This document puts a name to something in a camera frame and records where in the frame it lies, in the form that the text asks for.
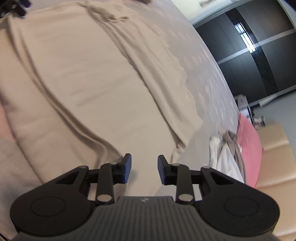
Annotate cream white sweater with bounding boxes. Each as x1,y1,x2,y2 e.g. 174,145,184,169
1,1,202,196

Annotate crumpled white grey clothes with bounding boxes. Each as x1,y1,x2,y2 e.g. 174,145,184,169
209,129,246,183

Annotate beige padded headboard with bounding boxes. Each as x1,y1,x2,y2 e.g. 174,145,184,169
256,123,295,240

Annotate grey pink-dotted bed sheet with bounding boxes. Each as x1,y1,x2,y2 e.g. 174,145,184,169
1,1,238,239

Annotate dark wardrobe with doors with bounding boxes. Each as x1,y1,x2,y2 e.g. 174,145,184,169
195,1,295,105

